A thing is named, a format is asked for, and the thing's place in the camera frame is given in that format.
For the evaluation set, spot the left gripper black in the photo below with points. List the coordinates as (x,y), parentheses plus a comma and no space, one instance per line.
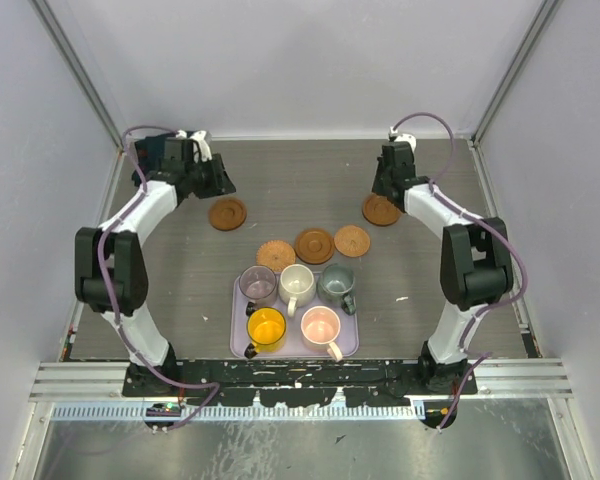
(221,184)

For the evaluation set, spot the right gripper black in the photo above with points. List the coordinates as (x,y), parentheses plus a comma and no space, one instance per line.
(377,188)

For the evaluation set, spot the wooden coaster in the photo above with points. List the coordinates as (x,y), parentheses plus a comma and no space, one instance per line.
(379,211)
(227,214)
(314,246)

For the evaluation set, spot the woven rattan coaster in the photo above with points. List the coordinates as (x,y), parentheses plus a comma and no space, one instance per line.
(276,255)
(352,241)

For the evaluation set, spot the grey-green mug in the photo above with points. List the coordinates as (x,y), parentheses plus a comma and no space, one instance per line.
(336,288)

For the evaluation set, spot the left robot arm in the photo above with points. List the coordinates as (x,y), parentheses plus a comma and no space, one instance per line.
(109,270)

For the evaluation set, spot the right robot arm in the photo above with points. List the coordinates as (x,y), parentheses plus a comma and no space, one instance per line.
(475,264)

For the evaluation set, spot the dark blue folded cloth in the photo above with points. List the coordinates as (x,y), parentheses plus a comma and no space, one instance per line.
(150,151)

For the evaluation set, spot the cream speckled mug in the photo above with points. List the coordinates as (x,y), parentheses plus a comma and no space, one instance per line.
(296,288)

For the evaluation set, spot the pink mug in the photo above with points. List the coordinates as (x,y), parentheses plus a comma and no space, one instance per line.
(320,329)

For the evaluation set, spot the lavender plastic tray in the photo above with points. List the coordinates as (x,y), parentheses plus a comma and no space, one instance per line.
(294,347)

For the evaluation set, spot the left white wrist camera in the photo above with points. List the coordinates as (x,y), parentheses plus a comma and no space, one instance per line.
(201,143)

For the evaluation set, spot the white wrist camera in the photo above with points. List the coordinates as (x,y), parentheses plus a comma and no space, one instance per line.
(201,143)
(396,136)

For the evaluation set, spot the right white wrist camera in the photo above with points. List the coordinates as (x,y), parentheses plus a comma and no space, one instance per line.
(396,136)

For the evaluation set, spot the purple mug black handle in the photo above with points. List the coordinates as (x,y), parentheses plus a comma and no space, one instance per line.
(259,285)

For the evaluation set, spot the yellow mug black handle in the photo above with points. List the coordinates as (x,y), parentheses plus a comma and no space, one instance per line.
(266,330)

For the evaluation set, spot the white slotted cable duct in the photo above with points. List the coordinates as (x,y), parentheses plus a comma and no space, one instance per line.
(166,412)

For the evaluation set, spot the aluminium frame rail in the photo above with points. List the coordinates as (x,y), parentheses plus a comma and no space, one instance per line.
(516,378)

